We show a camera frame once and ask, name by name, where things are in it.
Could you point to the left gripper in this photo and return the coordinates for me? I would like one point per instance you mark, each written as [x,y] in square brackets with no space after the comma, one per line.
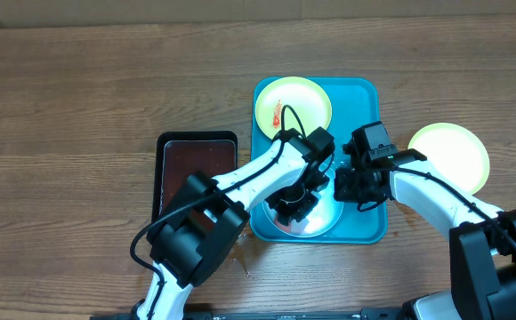
[298,213]

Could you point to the yellow-green plate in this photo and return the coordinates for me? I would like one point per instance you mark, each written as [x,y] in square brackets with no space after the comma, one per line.
[457,153]
[308,100]

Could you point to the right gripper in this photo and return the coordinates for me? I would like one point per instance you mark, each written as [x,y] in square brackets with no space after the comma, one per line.
[350,188]

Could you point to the teal plastic tray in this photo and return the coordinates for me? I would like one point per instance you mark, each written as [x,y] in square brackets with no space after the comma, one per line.
[354,102]

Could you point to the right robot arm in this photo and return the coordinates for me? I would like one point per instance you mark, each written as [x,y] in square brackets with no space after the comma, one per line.
[481,236]

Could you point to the black water tray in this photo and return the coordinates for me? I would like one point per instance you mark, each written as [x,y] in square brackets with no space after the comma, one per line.
[180,154]

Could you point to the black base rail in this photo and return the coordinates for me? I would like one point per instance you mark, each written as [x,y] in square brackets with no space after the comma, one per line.
[363,314]

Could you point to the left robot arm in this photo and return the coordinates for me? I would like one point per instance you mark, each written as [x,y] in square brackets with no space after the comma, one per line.
[179,257]

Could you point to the light blue plate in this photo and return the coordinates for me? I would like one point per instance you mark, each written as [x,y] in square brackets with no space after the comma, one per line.
[320,219]

